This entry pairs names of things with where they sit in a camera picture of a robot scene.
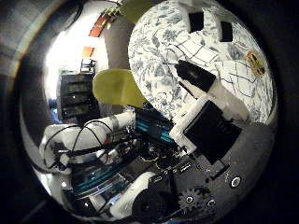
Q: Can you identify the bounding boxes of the blue floral tablecloth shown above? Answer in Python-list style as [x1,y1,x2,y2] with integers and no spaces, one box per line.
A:
[127,0,278,125]

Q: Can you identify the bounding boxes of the small black frame stand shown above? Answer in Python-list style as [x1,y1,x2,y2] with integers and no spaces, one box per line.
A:
[79,58,96,75]

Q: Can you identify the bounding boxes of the yellow and black fixture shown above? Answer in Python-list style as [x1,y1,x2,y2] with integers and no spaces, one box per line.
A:
[106,5,121,21]

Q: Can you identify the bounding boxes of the yellow-green chair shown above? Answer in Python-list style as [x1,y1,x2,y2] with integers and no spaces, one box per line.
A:
[92,68,148,108]
[120,0,155,24]

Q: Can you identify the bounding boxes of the black cable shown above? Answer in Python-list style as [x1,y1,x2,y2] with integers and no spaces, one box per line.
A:
[42,124,82,169]
[72,119,114,153]

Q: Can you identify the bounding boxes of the large orange wall board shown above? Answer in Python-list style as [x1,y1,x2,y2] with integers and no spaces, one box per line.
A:
[88,13,110,38]

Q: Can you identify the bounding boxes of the black drawer shelf unit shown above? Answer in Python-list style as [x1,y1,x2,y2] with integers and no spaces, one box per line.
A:
[57,72,101,124]

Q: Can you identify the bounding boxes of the teal ribbon cable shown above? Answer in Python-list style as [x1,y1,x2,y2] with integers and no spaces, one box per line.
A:
[72,163,126,198]
[135,106,176,145]

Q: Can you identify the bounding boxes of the white checked cloth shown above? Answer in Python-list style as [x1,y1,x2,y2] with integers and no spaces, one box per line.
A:
[164,32,269,102]

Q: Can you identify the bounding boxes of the small orange wall board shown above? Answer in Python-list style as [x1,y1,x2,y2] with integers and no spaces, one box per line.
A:
[81,46,94,59]

